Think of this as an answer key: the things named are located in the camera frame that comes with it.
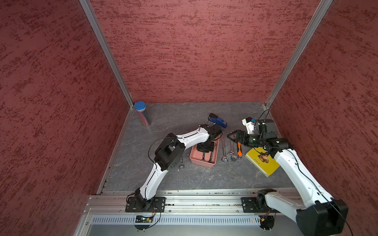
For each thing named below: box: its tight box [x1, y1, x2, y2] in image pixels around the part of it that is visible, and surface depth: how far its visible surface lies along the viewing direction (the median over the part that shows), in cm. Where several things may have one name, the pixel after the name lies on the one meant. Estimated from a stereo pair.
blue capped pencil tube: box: [134, 101, 152, 127], surface depth 97 cm
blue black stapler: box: [207, 112, 228, 128], surface depth 109 cm
